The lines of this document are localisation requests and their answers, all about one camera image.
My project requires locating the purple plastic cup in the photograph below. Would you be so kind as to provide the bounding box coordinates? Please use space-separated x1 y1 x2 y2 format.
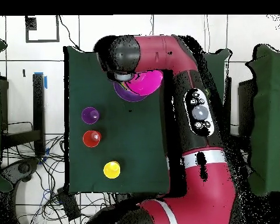
81 106 101 125

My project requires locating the black office chair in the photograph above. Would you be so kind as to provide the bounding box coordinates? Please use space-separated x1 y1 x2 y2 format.
1 157 40 187

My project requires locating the thin black cable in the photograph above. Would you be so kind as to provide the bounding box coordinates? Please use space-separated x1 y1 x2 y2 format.
58 15 81 51

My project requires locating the large pink plastic bowl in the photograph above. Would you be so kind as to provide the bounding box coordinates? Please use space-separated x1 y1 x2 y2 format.
124 69 165 97

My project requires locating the purple plastic bowl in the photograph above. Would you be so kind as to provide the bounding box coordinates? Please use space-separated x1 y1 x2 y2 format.
113 81 152 103

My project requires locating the tangle of cables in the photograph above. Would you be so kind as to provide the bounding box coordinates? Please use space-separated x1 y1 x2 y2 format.
1 134 118 224

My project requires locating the black power strip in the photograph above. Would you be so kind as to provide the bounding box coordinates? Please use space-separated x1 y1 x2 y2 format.
57 186 82 221

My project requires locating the black metal stand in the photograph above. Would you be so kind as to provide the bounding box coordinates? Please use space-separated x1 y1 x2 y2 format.
32 73 46 157

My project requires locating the dark green tablecloth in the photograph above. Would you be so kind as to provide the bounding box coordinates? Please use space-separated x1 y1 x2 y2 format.
63 45 232 195

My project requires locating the orange plastic cup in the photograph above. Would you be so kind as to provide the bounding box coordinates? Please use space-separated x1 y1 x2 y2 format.
82 129 103 148

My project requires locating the black square frame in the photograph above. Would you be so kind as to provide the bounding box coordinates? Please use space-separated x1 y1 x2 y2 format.
24 15 60 43

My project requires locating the yellow plastic cup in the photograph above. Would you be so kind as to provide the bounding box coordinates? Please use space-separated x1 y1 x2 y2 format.
103 160 121 180

